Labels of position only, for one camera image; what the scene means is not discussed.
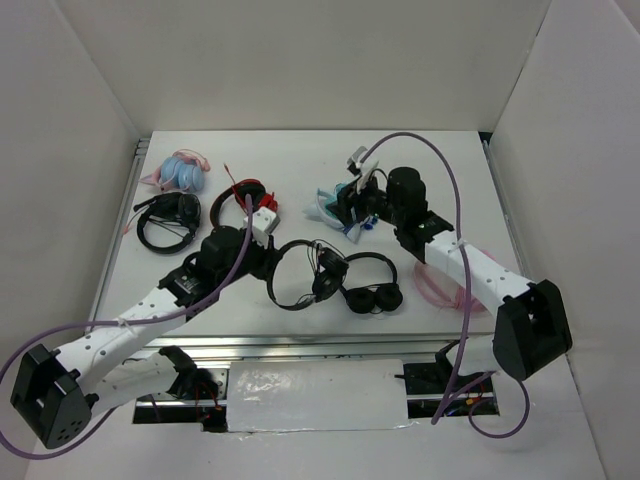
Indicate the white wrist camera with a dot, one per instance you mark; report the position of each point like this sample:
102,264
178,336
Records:
361,165
263,222

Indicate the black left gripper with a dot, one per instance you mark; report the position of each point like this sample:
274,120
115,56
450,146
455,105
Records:
268,257

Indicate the blue and pink headphones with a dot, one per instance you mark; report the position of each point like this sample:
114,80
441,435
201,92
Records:
183,171

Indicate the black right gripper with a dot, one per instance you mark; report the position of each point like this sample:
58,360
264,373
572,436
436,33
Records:
349,198

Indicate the teal and white headphones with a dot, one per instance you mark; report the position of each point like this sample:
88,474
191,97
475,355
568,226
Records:
318,210

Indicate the white foil cover plate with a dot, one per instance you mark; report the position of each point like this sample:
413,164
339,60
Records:
337,395

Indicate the small black headphones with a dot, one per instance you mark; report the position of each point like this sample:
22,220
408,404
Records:
378,297

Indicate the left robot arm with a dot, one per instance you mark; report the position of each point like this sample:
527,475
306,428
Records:
58,391

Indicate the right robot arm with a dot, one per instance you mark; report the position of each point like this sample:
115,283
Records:
531,327

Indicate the black gaming headset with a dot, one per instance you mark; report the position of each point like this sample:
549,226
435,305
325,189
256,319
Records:
179,213

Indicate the red and black headphones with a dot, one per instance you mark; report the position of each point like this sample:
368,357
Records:
239,190

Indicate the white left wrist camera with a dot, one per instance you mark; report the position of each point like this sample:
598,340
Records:
263,222

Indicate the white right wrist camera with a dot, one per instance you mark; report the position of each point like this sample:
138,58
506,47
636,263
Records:
361,165

